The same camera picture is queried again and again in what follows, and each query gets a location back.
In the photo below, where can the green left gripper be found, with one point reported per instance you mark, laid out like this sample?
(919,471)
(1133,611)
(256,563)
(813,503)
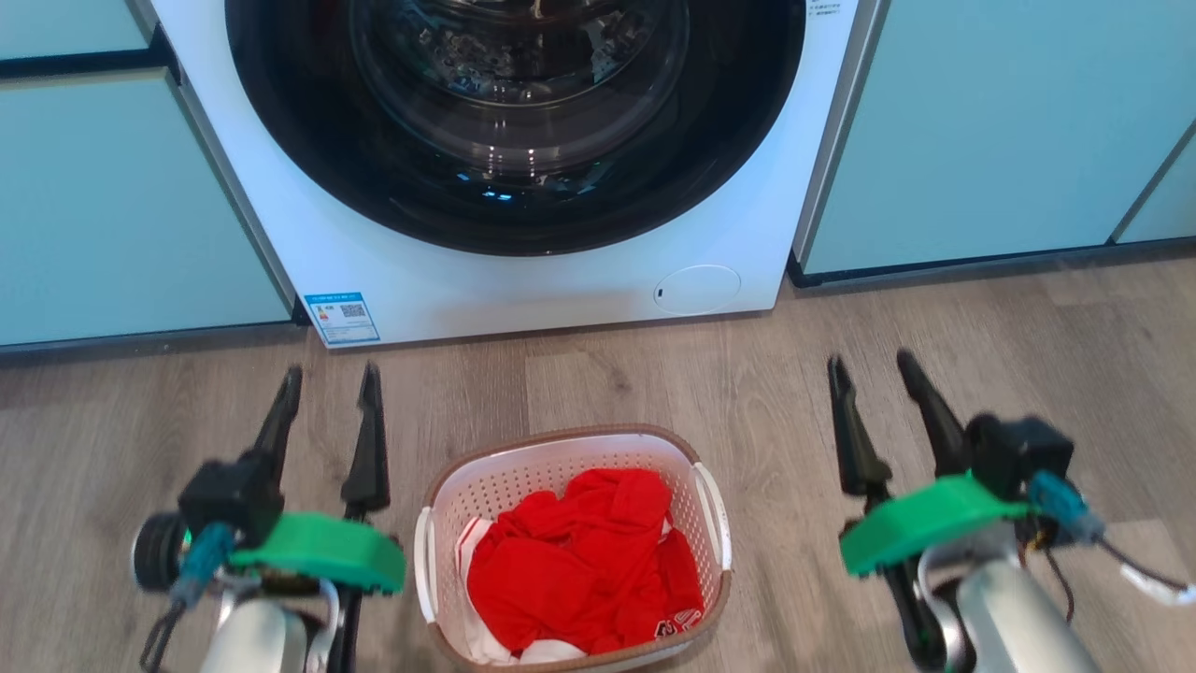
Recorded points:
(327,551)

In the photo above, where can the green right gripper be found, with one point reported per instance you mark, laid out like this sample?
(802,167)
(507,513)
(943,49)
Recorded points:
(916,523)

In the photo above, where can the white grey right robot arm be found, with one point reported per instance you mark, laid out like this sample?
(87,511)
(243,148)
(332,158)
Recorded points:
(1009,608)

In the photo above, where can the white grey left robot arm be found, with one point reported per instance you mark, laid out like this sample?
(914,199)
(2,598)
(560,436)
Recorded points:
(257,636)

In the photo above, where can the white brown-rimmed laundry basket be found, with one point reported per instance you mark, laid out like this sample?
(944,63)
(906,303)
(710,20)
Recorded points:
(486,486)

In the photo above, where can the blue energy label sticker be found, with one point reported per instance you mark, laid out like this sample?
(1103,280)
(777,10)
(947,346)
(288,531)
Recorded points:
(342,319)

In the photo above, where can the round white filter cover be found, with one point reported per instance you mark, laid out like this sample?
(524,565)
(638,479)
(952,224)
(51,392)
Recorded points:
(697,290)

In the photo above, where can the white front-load washing machine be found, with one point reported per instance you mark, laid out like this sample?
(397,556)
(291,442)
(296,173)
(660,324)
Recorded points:
(523,290)

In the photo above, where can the red mesh jersey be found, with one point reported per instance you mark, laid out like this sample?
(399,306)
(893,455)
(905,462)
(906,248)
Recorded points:
(570,570)

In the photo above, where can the black round washer door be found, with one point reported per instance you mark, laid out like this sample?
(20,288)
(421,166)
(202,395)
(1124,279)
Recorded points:
(299,140)

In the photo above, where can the large pale green cabinet door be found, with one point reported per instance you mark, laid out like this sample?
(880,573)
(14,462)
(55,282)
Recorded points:
(981,131)
(121,206)

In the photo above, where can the narrow pale green cabinet drawer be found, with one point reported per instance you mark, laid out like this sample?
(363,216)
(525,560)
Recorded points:
(65,23)

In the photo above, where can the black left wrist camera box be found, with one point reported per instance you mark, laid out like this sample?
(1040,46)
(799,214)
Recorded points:
(229,495)

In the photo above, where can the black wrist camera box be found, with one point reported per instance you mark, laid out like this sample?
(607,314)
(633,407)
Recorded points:
(229,495)
(1018,453)

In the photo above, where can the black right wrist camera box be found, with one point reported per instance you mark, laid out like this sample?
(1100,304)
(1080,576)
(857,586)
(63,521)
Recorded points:
(1018,453)

